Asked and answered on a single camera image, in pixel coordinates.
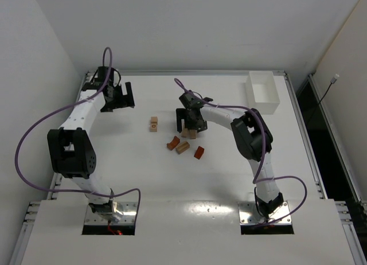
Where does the striped plywood block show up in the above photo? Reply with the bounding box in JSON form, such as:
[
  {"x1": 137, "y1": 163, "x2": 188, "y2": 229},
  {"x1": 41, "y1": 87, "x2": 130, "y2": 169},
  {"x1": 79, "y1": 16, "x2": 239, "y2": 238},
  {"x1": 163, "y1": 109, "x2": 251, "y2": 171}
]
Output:
[{"x1": 175, "y1": 141, "x2": 190, "y2": 154}]

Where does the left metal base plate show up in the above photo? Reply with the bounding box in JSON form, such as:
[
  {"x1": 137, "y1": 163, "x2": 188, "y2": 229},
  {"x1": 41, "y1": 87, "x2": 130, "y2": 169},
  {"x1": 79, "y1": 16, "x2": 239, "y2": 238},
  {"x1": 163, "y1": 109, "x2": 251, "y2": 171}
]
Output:
[{"x1": 84, "y1": 201, "x2": 138, "y2": 226}]

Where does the light long wood block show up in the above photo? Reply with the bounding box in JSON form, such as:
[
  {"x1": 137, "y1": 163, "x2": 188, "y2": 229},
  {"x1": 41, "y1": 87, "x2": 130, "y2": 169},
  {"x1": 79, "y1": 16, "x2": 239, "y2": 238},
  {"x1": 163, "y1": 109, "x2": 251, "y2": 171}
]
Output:
[
  {"x1": 188, "y1": 130, "x2": 197, "y2": 139},
  {"x1": 181, "y1": 128, "x2": 189, "y2": 138}
]

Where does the black cable with white plug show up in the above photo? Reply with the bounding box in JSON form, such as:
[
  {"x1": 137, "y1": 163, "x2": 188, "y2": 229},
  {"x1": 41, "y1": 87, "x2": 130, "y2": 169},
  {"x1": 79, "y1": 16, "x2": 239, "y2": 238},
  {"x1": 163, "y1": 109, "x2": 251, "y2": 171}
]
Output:
[{"x1": 303, "y1": 73, "x2": 340, "y2": 128}]

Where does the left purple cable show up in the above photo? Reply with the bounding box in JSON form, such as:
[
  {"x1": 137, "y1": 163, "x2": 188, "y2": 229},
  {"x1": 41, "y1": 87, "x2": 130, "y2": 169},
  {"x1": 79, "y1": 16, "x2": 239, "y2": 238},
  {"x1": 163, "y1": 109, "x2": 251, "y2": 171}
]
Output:
[{"x1": 14, "y1": 46, "x2": 142, "y2": 223}]

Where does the wood cube with letter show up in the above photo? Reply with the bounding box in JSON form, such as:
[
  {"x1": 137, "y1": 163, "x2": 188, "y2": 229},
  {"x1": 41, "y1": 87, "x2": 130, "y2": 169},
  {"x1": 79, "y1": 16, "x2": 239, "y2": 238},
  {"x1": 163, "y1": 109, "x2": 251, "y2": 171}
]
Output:
[{"x1": 149, "y1": 123, "x2": 158, "y2": 133}]

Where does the white perforated plastic box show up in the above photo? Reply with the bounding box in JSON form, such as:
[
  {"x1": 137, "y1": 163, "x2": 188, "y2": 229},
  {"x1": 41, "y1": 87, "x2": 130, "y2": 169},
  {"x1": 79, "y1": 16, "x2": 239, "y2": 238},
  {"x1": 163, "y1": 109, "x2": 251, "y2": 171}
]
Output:
[{"x1": 245, "y1": 71, "x2": 280, "y2": 115}]

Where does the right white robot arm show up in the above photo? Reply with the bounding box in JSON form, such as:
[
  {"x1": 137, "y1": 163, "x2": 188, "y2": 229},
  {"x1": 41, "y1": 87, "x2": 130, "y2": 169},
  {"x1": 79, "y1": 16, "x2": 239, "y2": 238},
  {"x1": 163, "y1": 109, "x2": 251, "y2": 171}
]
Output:
[{"x1": 176, "y1": 92, "x2": 283, "y2": 219}]

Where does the purple cable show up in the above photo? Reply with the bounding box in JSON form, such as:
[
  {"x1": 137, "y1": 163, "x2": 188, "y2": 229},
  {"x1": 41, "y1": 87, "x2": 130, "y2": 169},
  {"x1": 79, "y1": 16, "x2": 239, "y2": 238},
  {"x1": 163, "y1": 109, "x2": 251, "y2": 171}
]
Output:
[
  {"x1": 173, "y1": 77, "x2": 309, "y2": 229},
  {"x1": 14, "y1": 46, "x2": 142, "y2": 223}
]

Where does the small light wood cube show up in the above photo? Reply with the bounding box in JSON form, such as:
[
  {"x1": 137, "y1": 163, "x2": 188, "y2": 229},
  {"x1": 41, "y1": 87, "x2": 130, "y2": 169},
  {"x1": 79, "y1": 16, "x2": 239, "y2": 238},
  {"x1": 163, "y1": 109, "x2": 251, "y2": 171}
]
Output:
[{"x1": 150, "y1": 116, "x2": 158, "y2": 124}]

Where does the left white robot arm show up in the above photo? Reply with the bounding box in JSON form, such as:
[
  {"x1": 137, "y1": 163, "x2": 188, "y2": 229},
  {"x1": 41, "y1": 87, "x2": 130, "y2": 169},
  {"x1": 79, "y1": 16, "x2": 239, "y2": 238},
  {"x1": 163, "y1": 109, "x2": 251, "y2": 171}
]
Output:
[{"x1": 47, "y1": 67, "x2": 135, "y2": 223}]

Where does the reddish arch wood block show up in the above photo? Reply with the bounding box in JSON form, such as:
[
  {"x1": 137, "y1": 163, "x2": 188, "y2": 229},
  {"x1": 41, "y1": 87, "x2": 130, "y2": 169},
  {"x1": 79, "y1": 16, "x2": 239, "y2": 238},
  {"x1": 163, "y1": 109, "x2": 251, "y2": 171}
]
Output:
[{"x1": 166, "y1": 136, "x2": 180, "y2": 151}]

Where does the metal base plate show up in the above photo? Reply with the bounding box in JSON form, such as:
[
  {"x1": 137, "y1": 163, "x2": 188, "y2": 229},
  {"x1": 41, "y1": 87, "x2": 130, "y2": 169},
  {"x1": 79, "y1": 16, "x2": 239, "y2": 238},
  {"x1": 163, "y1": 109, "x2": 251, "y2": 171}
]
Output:
[
  {"x1": 84, "y1": 201, "x2": 138, "y2": 226},
  {"x1": 238, "y1": 201, "x2": 292, "y2": 227}
]

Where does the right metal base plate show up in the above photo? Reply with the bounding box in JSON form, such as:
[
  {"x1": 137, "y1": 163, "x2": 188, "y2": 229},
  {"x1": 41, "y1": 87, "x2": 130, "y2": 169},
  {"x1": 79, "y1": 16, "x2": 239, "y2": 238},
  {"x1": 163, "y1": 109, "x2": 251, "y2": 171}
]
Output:
[{"x1": 238, "y1": 201, "x2": 292, "y2": 227}]

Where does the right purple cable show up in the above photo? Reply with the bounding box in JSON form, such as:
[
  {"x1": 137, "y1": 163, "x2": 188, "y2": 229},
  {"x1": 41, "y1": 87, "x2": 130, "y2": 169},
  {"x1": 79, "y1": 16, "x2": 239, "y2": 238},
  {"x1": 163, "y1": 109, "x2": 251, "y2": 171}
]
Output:
[{"x1": 173, "y1": 77, "x2": 309, "y2": 229}]

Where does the dark red wedge block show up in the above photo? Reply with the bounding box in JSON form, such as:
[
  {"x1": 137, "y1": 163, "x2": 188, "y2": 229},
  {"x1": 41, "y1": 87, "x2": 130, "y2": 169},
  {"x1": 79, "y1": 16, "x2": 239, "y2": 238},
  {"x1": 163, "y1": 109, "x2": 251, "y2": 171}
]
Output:
[{"x1": 194, "y1": 146, "x2": 205, "y2": 159}]

